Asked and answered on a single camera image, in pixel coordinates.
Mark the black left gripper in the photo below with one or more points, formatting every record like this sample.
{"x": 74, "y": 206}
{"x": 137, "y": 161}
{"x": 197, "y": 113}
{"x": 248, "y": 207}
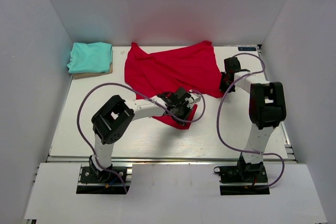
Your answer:
{"x": 187, "y": 109}

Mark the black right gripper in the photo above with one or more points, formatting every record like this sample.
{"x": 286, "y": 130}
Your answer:
{"x": 223, "y": 88}

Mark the red t shirt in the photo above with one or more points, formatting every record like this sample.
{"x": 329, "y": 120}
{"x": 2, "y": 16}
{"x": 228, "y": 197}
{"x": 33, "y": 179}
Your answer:
{"x": 192, "y": 68}

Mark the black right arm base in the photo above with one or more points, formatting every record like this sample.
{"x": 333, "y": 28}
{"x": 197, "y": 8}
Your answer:
{"x": 242, "y": 179}

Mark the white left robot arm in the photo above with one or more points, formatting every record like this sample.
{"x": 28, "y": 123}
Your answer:
{"x": 115, "y": 116}

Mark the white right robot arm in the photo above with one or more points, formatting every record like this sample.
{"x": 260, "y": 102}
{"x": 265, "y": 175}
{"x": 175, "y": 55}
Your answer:
{"x": 267, "y": 108}

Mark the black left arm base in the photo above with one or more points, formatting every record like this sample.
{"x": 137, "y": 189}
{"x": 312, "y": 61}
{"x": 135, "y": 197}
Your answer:
{"x": 96, "y": 181}

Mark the blue table label sticker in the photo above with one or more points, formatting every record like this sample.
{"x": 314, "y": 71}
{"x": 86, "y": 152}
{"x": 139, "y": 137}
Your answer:
{"x": 247, "y": 49}

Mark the folded teal t shirt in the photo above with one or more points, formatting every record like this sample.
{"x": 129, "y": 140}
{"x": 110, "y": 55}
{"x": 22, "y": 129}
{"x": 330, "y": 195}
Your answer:
{"x": 90, "y": 58}

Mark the folded beige t shirt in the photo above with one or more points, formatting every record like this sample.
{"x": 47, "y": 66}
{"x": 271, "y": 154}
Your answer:
{"x": 86, "y": 75}

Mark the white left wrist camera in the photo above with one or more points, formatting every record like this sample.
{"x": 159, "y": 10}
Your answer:
{"x": 193, "y": 98}

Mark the aluminium front table rail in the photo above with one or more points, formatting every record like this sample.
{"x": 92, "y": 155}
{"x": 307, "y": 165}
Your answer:
{"x": 134, "y": 160}

